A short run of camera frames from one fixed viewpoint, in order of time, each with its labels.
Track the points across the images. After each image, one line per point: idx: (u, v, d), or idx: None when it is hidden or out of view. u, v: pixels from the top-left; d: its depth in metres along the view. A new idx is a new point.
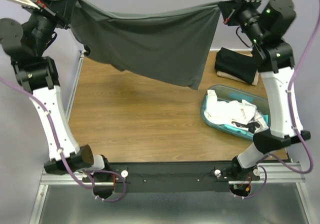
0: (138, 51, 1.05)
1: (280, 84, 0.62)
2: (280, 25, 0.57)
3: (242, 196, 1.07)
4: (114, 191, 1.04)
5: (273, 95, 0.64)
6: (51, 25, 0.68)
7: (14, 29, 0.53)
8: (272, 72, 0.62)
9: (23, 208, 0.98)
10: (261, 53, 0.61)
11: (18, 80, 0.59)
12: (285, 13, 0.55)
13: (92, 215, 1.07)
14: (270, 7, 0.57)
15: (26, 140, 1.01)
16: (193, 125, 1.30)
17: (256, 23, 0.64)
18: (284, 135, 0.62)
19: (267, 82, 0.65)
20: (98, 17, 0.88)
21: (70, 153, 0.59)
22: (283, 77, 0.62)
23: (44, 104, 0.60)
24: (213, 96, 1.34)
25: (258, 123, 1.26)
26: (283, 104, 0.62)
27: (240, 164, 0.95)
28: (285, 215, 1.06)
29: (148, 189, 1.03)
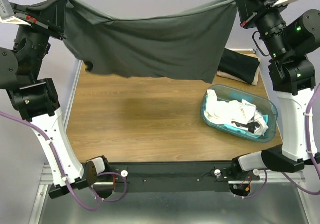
0: (144, 55, 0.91)
1: (299, 108, 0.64)
2: (310, 46, 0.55)
3: (242, 196, 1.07)
4: (114, 191, 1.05)
5: (290, 116, 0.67)
6: (44, 38, 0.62)
7: (8, 60, 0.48)
8: (290, 93, 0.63)
9: (22, 209, 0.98)
10: (280, 73, 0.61)
11: (14, 105, 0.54)
12: (317, 36, 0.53)
13: (92, 215, 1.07)
14: (302, 26, 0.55)
15: (25, 141, 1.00)
16: (194, 125, 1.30)
17: (278, 35, 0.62)
18: (298, 159, 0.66)
19: (284, 102, 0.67)
20: (94, 20, 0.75)
21: (75, 179, 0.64)
22: (301, 100, 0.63)
23: (44, 131, 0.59)
24: (213, 96, 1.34)
25: (257, 123, 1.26)
26: (299, 127, 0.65)
27: (241, 166, 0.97)
28: (285, 214, 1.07)
29: (148, 189, 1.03)
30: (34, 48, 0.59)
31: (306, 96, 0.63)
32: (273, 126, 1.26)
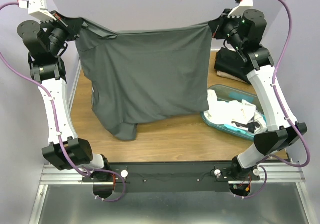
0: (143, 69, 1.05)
1: (264, 80, 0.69)
2: (255, 31, 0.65)
3: (242, 197, 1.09)
4: (114, 191, 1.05)
5: (261, 91, 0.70)
6: (64, 35, 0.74)
7: (34, 26, 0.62)
8: (254, 70, 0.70)
9: (23, 208, 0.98)
10: (243, 58, 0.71)
11: (32, 75, 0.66)
12: (257, 22, 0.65)
13: (92, 215, 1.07)
14: (245, 19, 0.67)
15: (26, 141, 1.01)
16: (194, 125, 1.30)
17: (237, 33, 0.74)
18: (279, 126, 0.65)
19: (253, 82, 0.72)
20: (101, 34, 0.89)
21: (68, 137, 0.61)
22: (266, 75, 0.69)
23: (49, 92, 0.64)
24: (213, 96, 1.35)
25: (258, 123, 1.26)
26: (271, 98, 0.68)
27: (240, 164, 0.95)
28: (285, 214, 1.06)
29: (148, 189, 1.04)
30: (55, 35, 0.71)
31: (269, 70, 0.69)
32: None
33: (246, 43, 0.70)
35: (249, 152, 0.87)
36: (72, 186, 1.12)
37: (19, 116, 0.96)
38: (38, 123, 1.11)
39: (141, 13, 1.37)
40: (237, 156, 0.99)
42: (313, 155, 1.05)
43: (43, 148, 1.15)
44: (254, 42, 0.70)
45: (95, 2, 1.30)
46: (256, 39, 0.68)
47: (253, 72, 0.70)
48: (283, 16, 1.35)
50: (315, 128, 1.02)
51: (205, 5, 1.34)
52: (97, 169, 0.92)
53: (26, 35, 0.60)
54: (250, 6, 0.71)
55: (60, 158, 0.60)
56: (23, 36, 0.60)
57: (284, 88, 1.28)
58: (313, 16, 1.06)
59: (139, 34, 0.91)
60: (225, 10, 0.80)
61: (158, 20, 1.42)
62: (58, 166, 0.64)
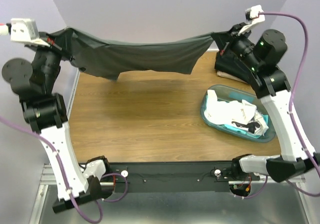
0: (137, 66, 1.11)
1: (281, 106, 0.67)
2: (274, 54, 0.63)
3: (243, 196, 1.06)
4: (114, 191, 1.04)
5: (276, 117, 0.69)
6: (57, 59, 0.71)
7: (23, 69, 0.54)
8: (270, 95, 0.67)
9: (23, 208, 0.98)
10: (257, 81, 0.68)
11: (25, 118, 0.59)
12: (277, 46, 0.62)
13: (91, 215, 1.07)
14: (263, 40, 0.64)
15: (26, 141, 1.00)
16: (194, 125, 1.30)
17: (251, 53, 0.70)
18: (296, 158, 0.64)
19: (268, 106, 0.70)
20: (95, 45, 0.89)
21: (79, 192, 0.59)
22: (281, 100, 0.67)
23: (52, 143, 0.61)
24: (213, 96, 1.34)
25: (258, 123, 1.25)
26: (288, 127, 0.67)
27: (241, 168, 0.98)
28: (285, 215, 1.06)
29: (148, 189, 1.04)
30: (47, 64, 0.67)
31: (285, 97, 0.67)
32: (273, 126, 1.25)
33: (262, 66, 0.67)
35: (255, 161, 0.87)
36: None
37: (20, 116, 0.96)
38: None
39: (141, 13, 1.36)
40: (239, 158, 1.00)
42: None
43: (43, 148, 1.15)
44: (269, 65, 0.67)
45: (95, 2, 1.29)
46: (272, 62, 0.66)
47: (268, 96, 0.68)
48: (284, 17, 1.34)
50: None
51: (205, 6, 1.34)
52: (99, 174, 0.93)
53: (15, 80, 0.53)
54: (262, 21, 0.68)
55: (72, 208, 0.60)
56: (11, 82, 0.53)
57: None
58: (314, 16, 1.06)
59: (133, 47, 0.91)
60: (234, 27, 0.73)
61: (158, 20, 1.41)
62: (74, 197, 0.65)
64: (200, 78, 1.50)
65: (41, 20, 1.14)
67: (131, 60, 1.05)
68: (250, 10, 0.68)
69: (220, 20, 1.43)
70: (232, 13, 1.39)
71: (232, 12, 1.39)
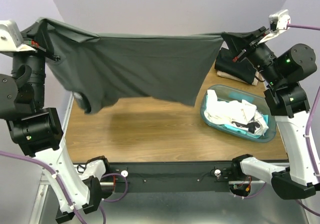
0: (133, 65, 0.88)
1: (299, 130, 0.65)
2: (300, 76, 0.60)
3: (243, 196, 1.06)
4: (114, 191, 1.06)
5: (290, 138, 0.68)
6: (41, 62, 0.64)
7: (6, 87, 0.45)
8: (286, 116, 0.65)
9: (23, 208, 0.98)
10: (275, 99, 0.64)
11: (13, 138, 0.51)
12: (305, 67, 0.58)
13: (91, 215, 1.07)
14: (291, 58, 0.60)
15: None
16: (194, 125, 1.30)
17: (272, 66, 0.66)
18: (307, 183, 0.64)
19: (283, 125, 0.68)
20: (80, 39, 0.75)
21: (82, 205, 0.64)
22: (299, 122, 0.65)
23: (49, 165, 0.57)
24: (213, 96, 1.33)
25: (258, 123, 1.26)
26: (302, 150, 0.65)
27: (242, 169, 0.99)
28: (285, 215, 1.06)
29: (148, 189, 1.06)
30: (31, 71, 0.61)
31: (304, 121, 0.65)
32: (273, 126, 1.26)
33: (284, 83, 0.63)
35: (256, 168, 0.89)
36: None
37: None
38: None
39: (142, 13, 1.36)
40: (240, 159, 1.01)
42: None
43: None
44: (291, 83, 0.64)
45: (95, 2, 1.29)
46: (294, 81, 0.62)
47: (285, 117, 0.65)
48: None
50: None
51: (205, 6, 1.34)
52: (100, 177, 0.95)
53: None
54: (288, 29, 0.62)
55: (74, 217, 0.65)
56: None
57: None
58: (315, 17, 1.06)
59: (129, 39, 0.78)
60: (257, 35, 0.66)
61: (158, 20, 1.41)
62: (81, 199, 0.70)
64: None
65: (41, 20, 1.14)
67: (128, 64, 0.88)
68: (277, 20, 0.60)
69: (220, 19, 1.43)
70: (231, 13, 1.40)
71: (232, 12, 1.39)
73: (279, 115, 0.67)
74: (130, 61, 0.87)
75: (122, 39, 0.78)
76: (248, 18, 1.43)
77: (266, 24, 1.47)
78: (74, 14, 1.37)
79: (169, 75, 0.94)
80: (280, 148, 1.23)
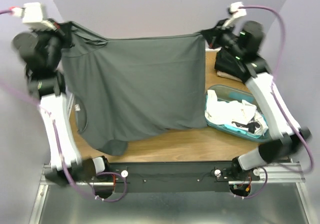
0: (141, 73, 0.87)
1: (265, 88, 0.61)
2: (256, 44, 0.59)
3: (243, 196, 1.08)
4: (114, 191, 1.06)
5: (259, 97, 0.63)
6: (60, 42, 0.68)
7: (30, 40, 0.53)
8: (252, 79, 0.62)
9: (23, 208, 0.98)
10: (241, 68, 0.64)
11: (29, 89, 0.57)
12: (256, 34, 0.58)
13: (92, 215, 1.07)
14: (244, 31, 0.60)
15: (26, 141, 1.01)
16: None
17: (236, 44, 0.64)
18: (282, 133, 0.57)
19: (252, 89, 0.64)
20: (84, 37, 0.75)
21: (71, 161, 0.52)
22: (262, 81, 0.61)
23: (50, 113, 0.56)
24: (213, 96, 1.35)
25: (258, 123, 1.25)
26: (270, 104, 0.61)
27: (240, 165, 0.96)
28: (285, 215, 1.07)
29: (149, 189, 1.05)
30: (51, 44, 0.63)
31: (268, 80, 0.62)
32: None
33: (246, 54, 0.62)
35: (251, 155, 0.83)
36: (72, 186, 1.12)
37: (20, 115, 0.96)
38: (38, 123, 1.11)
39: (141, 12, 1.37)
40: (238, 157, 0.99)
42: (314, 155, 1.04)
43: (43, 148, 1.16)
44: (251, 55, 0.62)
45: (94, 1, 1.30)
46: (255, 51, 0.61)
47: (251, 80, 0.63)
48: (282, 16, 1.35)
50: (315, 128, 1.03)
51: (204, 5, 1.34)
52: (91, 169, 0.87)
53: (22, 48, 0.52)
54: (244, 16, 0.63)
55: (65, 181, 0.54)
56: (19, 50, 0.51)
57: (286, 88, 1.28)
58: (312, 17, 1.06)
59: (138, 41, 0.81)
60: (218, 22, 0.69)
61: (158, 19, 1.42)
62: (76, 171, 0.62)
64: None
65: None
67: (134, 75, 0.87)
68: (230, 6, 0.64)
69: (219, 19, 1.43)
70: None
71: (230, 12, 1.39)
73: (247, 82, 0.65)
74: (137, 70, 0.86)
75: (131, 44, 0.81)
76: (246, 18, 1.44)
77: (266, 24, 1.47)
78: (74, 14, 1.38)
79: (172, 85, 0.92)
80: None
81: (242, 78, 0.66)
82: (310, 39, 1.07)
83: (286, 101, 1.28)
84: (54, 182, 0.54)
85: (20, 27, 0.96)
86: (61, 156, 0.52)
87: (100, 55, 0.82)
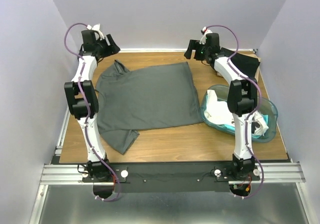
0: (146, 86, 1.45)
1: (222, 63, 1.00)
2: (214, 41, 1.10)
3: (242, 196, 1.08)
4: (114, 191, 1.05)
5: (224, 72, 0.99)
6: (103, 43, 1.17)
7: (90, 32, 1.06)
8: (216, 62, 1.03)
9: (23, 208, 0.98)
10: (209, 58, 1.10)
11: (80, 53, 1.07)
12: (214, 35, 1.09)
13: (91, 216, 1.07)
14: (206, 35, 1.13)
15: (27, 140, 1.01)
16: (193, 125, 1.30)
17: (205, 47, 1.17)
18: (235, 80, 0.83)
19: (221, 70, 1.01)
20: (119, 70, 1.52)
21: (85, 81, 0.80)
22: (223, 62, 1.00)
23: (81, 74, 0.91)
24: (213, 96, 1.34)
25: (258, 123, 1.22)
26: (228, 70, 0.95)
27: (237, 157, 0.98)
28: (285, 215, 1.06)
29: (148, 189, 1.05)
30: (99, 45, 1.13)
31: (224, 60, 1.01)
32: (273, 126, 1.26)
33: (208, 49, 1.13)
35: (236, 134, 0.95)
36: (72, 186, 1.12)
37: (20, 115, 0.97)
38: (38, 123, 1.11)
39: (141, 12, 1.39)
40: (235, 154, 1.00)
42: (314, 155, 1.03)
43: (44, 147, 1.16)
44: (214, 47, 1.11)
45: (94, 0, 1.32)
46: (215, 46, 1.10)
47: (216, 64, 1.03)
48: (281, 16, 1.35)
50: (313, 127, 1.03)
51: (202, 5, 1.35)
52: (87, 141, 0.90)
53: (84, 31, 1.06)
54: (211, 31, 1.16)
55: (72, 96, 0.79)
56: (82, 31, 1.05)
57: (285, 88, 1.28)
58: (310, 16, 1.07)
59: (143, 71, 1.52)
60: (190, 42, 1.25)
61: (158, 19, 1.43)
62: (77, 114, 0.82)
64: (199, 78, 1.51)
65: (41, 20, 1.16)
67: (142, 86, 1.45)
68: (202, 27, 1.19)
69: (218, 19, 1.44)
70: (231, 13, 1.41)
71: (229, 12, 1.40)
73: (215, 67, 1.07)
74: (143, 84, 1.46)
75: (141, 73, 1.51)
76: (245, 18, 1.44)
77: (265, 24, 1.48)
78: (73, 14, 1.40)
79: (169, 94, 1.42)
80: (279, 149, 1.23)
81: (210, 62, 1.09)
82: (308, 38, 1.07)
83: (285, 100, 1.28)
84: (66, 96, 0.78)
85: (19, 27, 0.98)
86: (81, 76, 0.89)
87: (124, 78, 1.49)
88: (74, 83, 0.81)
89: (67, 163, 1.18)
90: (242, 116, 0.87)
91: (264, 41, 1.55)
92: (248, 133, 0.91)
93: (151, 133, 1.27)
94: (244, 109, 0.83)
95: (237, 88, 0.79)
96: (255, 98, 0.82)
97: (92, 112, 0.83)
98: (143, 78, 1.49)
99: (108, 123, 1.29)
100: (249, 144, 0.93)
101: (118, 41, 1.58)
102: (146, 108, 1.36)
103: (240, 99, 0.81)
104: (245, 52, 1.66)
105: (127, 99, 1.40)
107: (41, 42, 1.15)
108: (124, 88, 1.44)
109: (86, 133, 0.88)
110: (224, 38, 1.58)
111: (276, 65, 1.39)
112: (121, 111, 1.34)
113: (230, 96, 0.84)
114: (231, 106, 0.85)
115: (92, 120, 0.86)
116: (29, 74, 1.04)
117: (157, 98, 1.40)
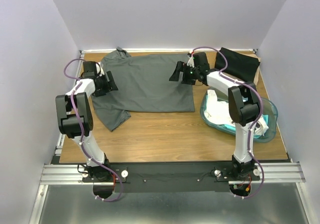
0: (146, 72, 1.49)
1: (215, 76, 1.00)
2: (203, 60, 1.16)
3: (242, 196, 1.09)
4: (114, 191, 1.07)
5: (221, 85, 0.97)
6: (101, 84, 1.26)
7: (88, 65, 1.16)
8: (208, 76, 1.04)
9: (23, 208, 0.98)
10: (201, 77, 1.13)
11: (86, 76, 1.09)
12: (200, 54, 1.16)
13: (92, 216, 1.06)
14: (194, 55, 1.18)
15: (27, 140, 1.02)
16: (188, 114, 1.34)
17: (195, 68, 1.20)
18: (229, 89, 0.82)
19: (217, 84, 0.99)
20: (123, 54, 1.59)
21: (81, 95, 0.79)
22: (213, 75, 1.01)
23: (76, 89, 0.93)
24: (213, 96, 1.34)
25: (257, 123, 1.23)
26: (224, 81, 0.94)
27: (237, 159, 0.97)
28: (285, 215, 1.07)
29: (148, 189, 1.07)
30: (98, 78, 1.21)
31: (215, 74, 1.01)
32: (273, 126, 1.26)
33: (198, 69, 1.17)
35: (238, 140, 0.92)
36: (72, 186, 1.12)
37: (20, 115, 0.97)
38: (38, 123, 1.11)
39: (140, 12, 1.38)
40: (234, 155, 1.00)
42: (315, 156, 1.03)
43: (44, 147, 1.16)
44: (203, 66, 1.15)
45: (94, 0, 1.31)
46: (204, 64, 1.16)
47: (209, 78, 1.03)
48: (281, 16, 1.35)
50: (314, 128, 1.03)
51: (202, 5, 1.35)
52: (84, 154, 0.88)
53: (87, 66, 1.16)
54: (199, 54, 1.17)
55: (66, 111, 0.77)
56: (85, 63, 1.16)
57: (285, 88, 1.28)
58: (310, 16, 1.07)
59: (146, 57, 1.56)
60: (178, 63, 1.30)
61: (158, 19, 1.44)
62: (69, 133, 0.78)
64: None
65: (40, 20, 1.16)
67: (142, 74, 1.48)
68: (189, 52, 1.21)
69: (217, 20, 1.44)
70: (230, 13, 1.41)
71: (229, 12, 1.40)
73: (207, 83, 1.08)
74: (144, 70, 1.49)
75: (142, 59, 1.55)
76: (245, 18, 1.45)
77: (265, 24, 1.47)
78: (73, 15, 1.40)
79: (166, 83, 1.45)
80: (279, 149, 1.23)
81: (202, 80, 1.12)
82: (308, 39, 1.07)
83: (286, 101, 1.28)
84: (57, 107, 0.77)
85: (19, 27, 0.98)
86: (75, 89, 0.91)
87: (127, 61, 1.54)
88: (67, 97, 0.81)
89: (67, 163, 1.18)
90: (246, 125, 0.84)
91: (265, 40, 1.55)
92: (250, 140, 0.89)
93: (150, 130, 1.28)
94: (248, 117, 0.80)
95: (236, 95, 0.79)
96: (257, 102, 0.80)
97: (85, 130, 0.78)
98: (145, 65, 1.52)
99: (105, 102, 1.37)
100: (250, 150, 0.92)
101: (118, 40, 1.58)
102: (141, 91, 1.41)
103: (243, 106, 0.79)
104: (244, 52, 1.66)
105: (126, 84, 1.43)
107: (41, 42, 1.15)
108: (125, 72, 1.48)
109: (84, 149, 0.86)
110: (224, 38, 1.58)
111: (276, 65, 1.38)
112: (118, 93, 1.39)
113: (232, 106, 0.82)
114: (235, 117, 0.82)
115: (87, 137, 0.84)
116: (28, 74, 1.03)
117: (155, 85, 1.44)
